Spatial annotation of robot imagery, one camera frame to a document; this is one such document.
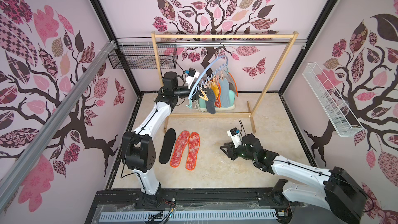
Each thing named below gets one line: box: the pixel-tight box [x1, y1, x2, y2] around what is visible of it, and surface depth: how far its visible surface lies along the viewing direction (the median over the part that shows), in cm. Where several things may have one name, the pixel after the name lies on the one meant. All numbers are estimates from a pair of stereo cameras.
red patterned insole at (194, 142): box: [185, 131, 201, 171], surface depth 91 cm
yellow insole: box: [210, 80, 220, 97], surface depth 84 cm
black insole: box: [158, 128, 177, 165], surface depth 95 cm
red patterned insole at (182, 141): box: [169, 130, 191, 168], surface depth 92 cm
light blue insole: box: [220, 77, 231, 108], surface depth 98 cm
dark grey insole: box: [201, 87, 216, 114], surface depth 84 cm
